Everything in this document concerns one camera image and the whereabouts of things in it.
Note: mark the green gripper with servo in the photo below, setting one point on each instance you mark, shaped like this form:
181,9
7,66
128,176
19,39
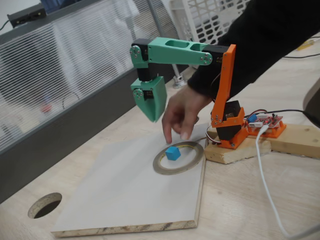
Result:
156,96

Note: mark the blue cube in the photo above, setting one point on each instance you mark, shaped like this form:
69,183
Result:
172,153

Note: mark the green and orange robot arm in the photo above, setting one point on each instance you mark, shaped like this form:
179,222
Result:
175,53

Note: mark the forearm in black sleeve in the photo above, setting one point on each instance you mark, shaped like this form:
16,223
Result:
250,50

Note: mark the bare human hand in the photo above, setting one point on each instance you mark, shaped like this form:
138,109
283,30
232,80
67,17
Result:
185,110

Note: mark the metal partition foot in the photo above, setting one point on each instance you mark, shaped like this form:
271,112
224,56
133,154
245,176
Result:
178,83

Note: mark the white particleboard panel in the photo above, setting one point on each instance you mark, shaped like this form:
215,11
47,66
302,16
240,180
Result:
112,180

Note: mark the ribbed glass desk partition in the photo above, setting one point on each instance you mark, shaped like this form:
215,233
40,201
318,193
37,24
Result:
75,62

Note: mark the white plastic lattice basket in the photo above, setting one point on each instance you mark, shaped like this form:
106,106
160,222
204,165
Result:
180,15

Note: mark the wooden base block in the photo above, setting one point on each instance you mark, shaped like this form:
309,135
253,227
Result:
237,153

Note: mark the red controller circuit board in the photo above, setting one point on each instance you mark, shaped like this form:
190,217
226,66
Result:
268,121

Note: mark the black device on partition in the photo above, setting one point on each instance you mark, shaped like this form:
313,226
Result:
27,15

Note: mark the long wooden plank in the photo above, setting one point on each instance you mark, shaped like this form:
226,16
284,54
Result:
297,142

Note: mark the blurred dark grey object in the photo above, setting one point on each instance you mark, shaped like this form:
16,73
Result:
315,105

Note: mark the orange circuit board mount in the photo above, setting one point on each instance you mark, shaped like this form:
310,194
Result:
277,132

